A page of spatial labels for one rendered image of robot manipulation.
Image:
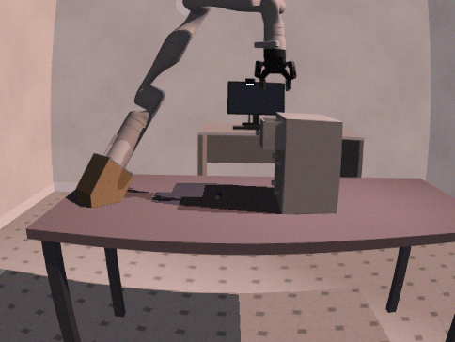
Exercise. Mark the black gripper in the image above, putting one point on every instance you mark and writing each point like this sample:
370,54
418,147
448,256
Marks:
274,62

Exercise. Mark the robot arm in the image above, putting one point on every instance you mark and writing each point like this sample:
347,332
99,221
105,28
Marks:
151,98

